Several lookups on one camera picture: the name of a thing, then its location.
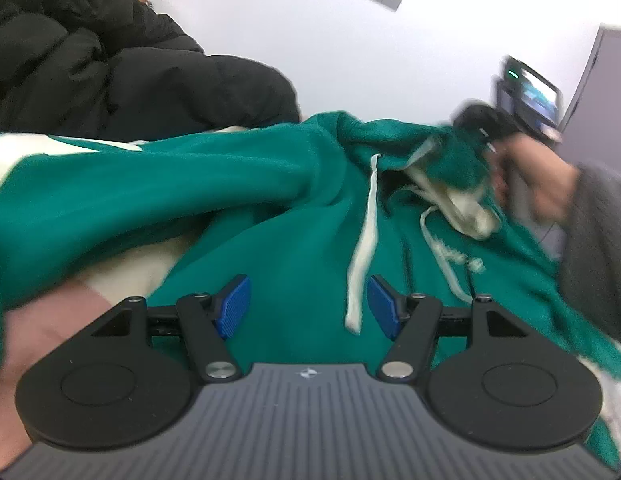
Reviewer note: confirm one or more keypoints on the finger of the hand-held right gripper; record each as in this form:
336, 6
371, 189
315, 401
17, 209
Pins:
475, 122

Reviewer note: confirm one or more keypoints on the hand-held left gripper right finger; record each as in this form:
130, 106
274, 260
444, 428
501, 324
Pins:
383, 307

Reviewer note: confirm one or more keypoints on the grey door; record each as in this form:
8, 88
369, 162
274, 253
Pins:
608, 85

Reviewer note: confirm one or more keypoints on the patchwork bed cover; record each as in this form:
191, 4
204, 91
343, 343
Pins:
50, 320

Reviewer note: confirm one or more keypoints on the black puffer jacket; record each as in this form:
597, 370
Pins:
90, 60

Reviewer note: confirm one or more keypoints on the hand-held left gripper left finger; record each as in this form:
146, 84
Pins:
235, 305

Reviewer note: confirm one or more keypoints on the green hoodie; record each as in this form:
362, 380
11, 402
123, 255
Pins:
265, 185

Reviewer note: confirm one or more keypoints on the person's right hand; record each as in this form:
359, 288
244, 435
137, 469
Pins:
535, 175

